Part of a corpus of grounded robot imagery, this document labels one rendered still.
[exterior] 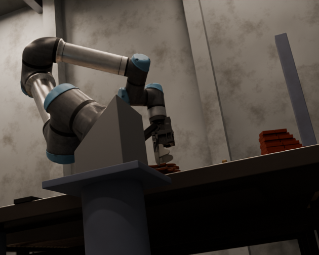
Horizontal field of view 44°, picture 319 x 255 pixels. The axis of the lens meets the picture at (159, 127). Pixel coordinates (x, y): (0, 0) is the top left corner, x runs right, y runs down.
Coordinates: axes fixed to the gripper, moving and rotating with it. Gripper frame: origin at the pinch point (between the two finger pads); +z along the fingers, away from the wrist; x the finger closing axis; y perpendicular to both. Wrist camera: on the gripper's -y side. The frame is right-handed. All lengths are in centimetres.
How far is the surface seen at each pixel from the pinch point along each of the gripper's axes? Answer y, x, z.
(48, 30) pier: -279, 551, -482
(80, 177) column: -12, -59, 14
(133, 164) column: 2, -61, 13
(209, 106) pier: 32, 501, -217
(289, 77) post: 97, 165, -98
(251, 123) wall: 99, 520, -178
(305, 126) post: 98, 165, -54
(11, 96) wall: -392, 599, -366
